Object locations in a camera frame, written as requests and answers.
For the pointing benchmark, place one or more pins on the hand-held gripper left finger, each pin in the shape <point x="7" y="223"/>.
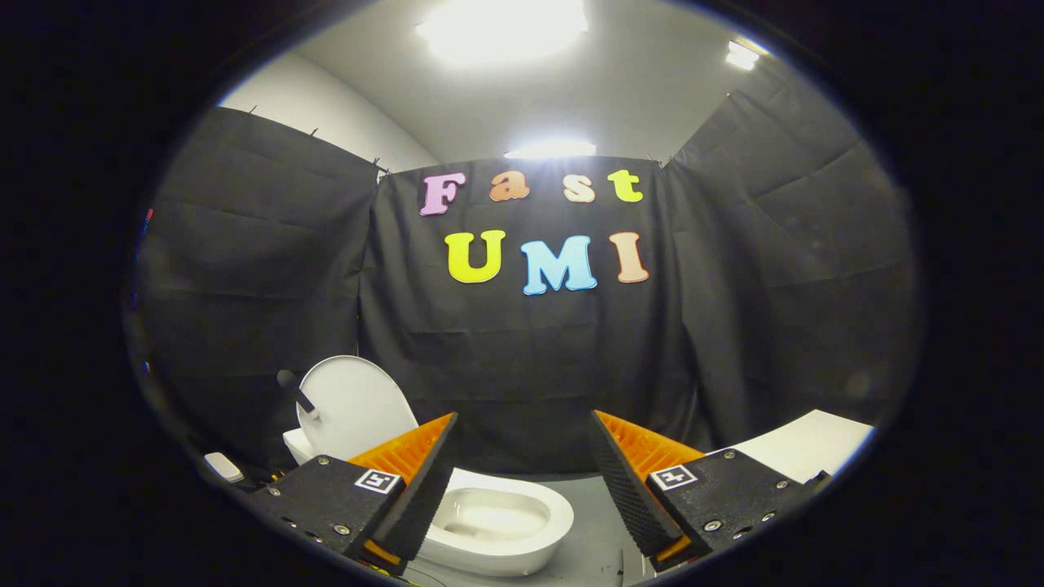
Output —
<point x="420" y="497"/>

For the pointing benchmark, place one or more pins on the large ceiling light panel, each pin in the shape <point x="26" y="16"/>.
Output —
<point x="502" y="28"/>

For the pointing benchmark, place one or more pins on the white grey drawer cabinet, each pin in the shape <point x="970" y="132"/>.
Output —
<point x="803" y="444"/>

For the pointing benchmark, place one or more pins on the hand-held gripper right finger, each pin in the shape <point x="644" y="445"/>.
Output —
<point x="628" y="497"/>

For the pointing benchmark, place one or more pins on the black backdrop cloth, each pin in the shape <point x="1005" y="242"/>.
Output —
<point x="522" y="367"/>

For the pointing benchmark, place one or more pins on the white toilet lid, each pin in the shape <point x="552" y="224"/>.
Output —
<point x="359" y="403"/>

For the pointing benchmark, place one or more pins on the small white device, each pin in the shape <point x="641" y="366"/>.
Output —
<point x="223" y="467"/>

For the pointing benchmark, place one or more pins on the white toilet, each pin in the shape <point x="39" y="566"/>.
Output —
<point x="506" y="522"/>

